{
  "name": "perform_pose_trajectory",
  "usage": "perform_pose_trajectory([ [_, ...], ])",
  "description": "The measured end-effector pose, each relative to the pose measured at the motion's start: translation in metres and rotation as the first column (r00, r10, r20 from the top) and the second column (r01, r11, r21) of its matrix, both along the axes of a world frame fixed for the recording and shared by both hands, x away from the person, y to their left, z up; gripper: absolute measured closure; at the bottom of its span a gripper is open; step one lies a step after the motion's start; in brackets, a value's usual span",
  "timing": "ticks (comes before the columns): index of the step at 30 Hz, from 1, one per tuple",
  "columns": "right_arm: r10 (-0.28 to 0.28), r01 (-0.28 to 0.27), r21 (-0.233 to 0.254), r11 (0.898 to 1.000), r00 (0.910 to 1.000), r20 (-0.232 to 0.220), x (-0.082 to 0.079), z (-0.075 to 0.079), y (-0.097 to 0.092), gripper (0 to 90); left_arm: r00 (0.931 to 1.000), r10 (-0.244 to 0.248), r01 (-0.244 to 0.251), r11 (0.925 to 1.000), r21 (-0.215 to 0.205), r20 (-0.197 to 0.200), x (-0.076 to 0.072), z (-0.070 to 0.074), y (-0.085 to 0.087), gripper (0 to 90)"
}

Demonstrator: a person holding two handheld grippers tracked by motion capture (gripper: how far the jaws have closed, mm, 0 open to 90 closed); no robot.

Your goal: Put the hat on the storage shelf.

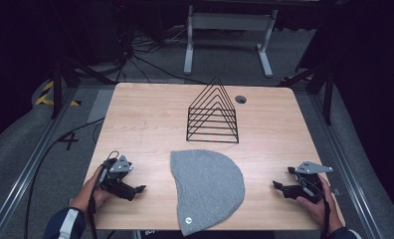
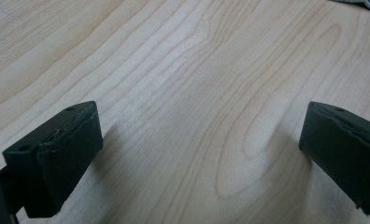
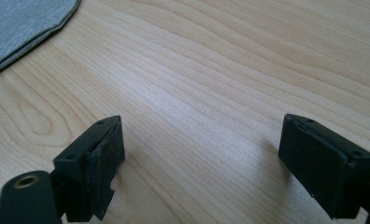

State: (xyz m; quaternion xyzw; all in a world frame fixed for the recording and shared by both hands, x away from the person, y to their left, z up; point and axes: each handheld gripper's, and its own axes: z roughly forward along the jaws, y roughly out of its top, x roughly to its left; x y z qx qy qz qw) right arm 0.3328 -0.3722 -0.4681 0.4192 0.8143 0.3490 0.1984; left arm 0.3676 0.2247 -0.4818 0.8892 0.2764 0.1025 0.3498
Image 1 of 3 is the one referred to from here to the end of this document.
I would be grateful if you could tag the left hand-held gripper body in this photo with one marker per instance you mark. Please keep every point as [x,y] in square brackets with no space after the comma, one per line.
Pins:
[118,187]

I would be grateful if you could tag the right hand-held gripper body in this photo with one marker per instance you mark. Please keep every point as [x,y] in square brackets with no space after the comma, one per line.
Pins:
[304,186]

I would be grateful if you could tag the person's left hand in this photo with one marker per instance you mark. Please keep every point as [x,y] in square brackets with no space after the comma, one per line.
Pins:
[92,192]

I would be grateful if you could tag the person's right hand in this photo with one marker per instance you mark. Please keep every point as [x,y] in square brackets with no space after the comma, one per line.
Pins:
[321,209]

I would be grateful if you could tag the grey knit beanie hat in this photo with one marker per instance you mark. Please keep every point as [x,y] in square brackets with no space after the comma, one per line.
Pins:
[206,189]

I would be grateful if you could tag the black metal stand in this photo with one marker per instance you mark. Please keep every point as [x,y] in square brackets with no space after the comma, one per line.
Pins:
[327,96]
[56,89]

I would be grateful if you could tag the black table grommet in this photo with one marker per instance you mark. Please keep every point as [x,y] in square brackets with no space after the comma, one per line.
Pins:
[240,99]

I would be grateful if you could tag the aluminium floor rail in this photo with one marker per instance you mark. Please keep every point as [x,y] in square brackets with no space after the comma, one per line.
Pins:
[29,166]
[347,166]

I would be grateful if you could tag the white metal desk frame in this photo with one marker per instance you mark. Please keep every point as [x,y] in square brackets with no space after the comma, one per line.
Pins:
[231,20]

